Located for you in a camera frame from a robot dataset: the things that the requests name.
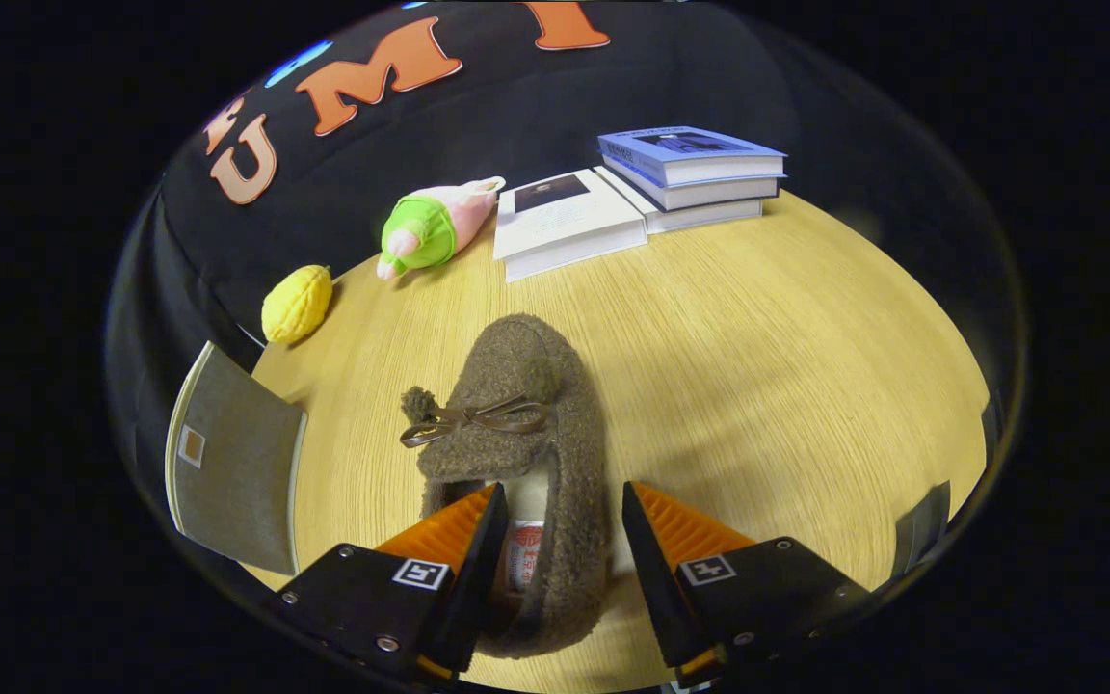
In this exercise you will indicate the black backdrop cloth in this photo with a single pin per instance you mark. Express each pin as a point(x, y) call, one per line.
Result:
point(516, 116)

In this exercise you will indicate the yellow ridged toy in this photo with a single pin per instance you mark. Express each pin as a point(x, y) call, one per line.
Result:
point(297, 304)

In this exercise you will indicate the navy edged book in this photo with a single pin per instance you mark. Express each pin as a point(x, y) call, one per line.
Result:
point(728, 195)

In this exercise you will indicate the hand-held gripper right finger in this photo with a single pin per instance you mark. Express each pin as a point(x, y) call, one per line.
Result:
point(656, 588)

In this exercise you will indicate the grey fabric storage box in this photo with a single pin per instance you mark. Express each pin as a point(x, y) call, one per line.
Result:
point(237, 463)

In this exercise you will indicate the brown fuzzy shoe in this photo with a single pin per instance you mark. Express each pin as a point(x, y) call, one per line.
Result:
point(516, 357)

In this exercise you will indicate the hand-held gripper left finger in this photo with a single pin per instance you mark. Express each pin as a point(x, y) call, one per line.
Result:
point(473, 588)

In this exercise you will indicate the blue cover book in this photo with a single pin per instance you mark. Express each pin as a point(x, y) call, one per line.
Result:
point(680, 145)

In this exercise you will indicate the white book with dark photo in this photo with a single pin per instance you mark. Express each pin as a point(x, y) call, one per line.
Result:
point(565, 217)

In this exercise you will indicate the green and pink plush toy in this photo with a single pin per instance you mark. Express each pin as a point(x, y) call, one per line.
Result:
point(420, 231)

